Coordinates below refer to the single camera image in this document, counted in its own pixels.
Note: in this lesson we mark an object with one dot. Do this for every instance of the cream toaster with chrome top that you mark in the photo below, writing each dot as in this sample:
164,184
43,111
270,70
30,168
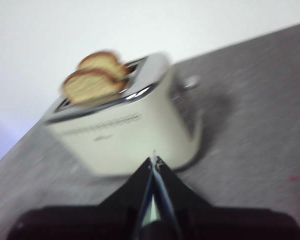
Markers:
115,150

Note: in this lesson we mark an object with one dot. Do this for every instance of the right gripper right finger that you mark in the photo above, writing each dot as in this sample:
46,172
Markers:
215,222

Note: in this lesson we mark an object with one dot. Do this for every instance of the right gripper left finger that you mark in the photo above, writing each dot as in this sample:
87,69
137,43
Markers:
110,220

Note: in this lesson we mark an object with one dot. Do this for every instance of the toasted bread slice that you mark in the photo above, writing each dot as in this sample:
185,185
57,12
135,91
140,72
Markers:
97,60
90,87

